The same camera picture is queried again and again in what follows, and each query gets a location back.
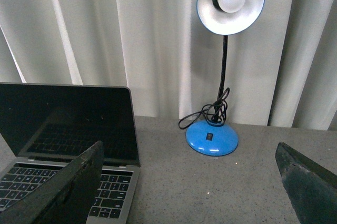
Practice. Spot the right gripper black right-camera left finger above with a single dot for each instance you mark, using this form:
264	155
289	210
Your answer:
66	197

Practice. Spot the white curtain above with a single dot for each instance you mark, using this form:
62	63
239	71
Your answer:
281	71

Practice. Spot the grey laptop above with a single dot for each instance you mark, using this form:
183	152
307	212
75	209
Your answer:
47	126

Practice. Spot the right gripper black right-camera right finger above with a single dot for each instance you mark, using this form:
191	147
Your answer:
311	188

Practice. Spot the blue desk lamp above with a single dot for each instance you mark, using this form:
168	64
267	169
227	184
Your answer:
208	132

